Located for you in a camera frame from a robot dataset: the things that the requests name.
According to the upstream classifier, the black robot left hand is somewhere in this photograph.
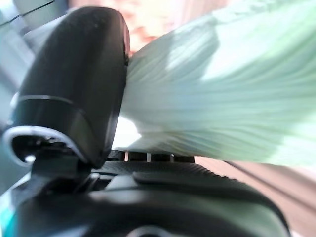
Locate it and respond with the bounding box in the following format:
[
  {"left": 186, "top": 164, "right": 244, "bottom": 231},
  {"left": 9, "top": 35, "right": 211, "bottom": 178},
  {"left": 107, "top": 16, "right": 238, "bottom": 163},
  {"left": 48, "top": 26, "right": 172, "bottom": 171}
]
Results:
[{"left": 0, "top": 6, "right": 291, "bottom": 237}]

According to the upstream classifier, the napa cabbage toy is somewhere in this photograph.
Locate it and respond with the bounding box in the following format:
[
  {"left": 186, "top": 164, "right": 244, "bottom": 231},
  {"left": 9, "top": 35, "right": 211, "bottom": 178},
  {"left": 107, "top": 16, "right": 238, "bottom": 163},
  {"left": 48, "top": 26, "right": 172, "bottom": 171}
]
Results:
[{"left": 120, "top": 0, "right": 316, "bottom": 168}]

